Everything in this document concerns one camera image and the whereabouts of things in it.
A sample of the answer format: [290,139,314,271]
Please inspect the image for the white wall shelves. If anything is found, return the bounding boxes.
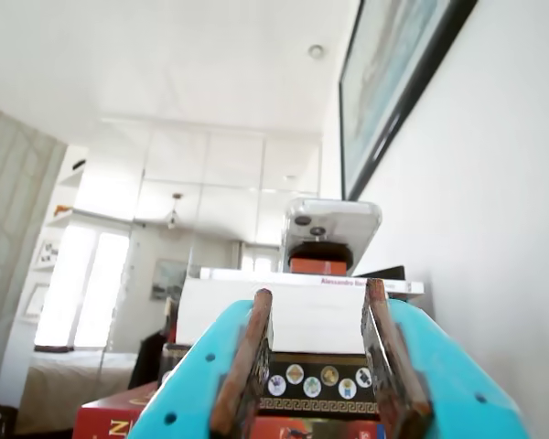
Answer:
[45,157,86,230]

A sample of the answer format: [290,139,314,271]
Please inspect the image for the beige bed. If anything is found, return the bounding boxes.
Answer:
[17,350,139,434]

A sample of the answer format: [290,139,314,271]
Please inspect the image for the white framed wall picture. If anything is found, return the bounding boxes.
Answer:
[23,282,52,321]
[35,238,60,268]

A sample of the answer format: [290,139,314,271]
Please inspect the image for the small landscape painting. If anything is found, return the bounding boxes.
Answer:
[149,258,189,303]

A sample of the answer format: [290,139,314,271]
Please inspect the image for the black framed wall picture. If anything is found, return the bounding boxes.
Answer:
[338,0,479,202]

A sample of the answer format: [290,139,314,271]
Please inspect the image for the bright window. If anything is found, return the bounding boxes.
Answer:
[34,219,132,349]

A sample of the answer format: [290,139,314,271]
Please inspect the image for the smartphone in clear case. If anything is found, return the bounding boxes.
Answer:
[281,197,384,275]

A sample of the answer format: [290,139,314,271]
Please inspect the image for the black game box greek pattern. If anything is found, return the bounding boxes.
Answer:
[159,342,382,421]

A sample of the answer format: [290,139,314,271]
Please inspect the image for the mirrored wardrobe doors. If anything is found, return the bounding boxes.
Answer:
[132,116,324,359]

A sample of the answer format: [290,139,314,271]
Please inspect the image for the thick white book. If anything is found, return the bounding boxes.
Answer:
[176,278,368,356]

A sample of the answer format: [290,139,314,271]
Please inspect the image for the thin black book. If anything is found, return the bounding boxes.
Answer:
[354,264,406,281]

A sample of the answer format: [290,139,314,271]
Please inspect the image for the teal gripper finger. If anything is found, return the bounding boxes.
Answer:
[359,277,546,439]
[126,288,275,439]

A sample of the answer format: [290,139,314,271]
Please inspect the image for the small orange box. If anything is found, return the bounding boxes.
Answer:
[290,258,350,275]

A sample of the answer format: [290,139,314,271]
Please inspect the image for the white Alessandro Baricco book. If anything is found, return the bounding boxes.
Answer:
[199,267,426,294]

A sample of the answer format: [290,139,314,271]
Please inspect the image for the red Catan Duel box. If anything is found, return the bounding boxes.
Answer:
[72,381,388,439]

